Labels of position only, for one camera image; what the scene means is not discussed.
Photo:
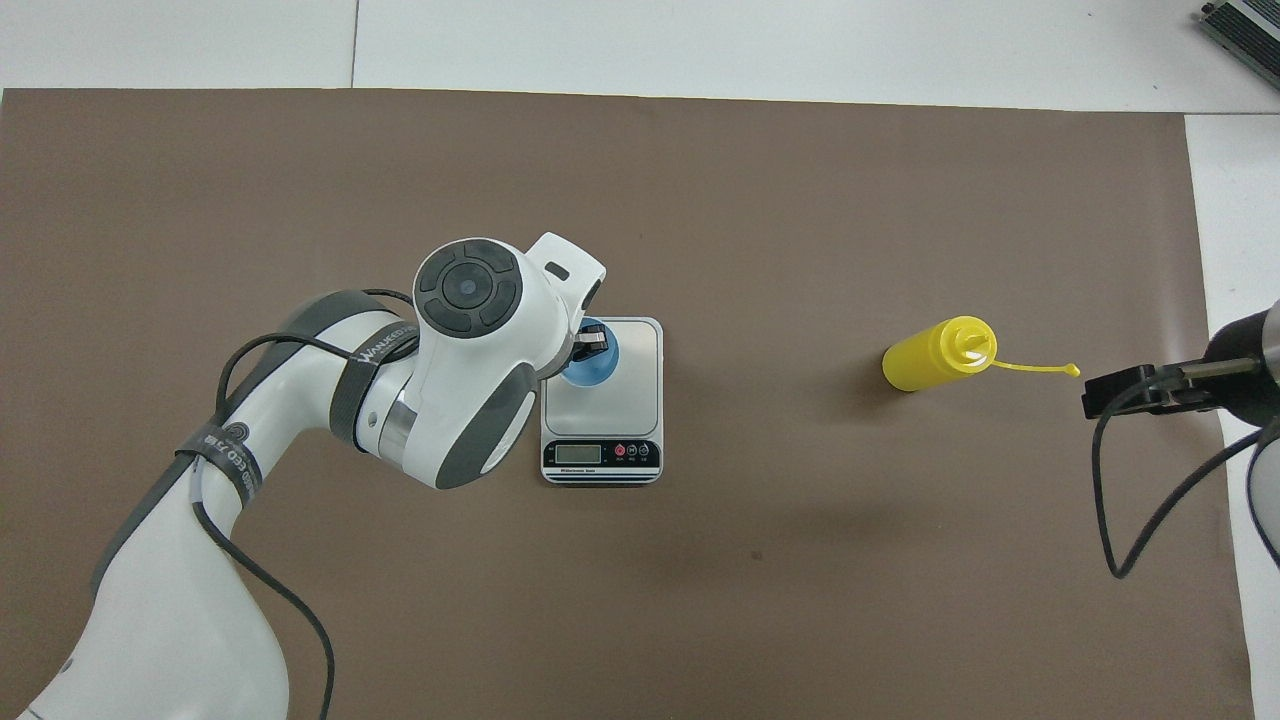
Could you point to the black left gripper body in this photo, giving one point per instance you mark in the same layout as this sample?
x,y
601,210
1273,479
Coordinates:
x,y
592,302

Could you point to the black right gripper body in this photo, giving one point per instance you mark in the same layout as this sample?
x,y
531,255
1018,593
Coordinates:
x,y
1245,370

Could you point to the light blue plastic cup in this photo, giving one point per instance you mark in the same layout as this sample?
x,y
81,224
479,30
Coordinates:
x,y
600,372

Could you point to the yellow squeeze bottle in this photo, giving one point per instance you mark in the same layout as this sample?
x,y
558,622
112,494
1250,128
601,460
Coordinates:
x,y
930,355

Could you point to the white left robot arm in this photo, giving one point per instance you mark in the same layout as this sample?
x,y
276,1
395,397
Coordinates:
x,y
470,380

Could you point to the silver digital kitchen scale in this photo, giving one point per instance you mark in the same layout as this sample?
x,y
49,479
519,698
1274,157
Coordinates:
x,y
620,420

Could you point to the brown paper mat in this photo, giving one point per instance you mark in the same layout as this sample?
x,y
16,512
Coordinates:
x,y
800,600

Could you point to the grey ribbed metal device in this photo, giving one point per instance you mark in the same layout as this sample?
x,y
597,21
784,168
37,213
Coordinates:
x,y
1250,30

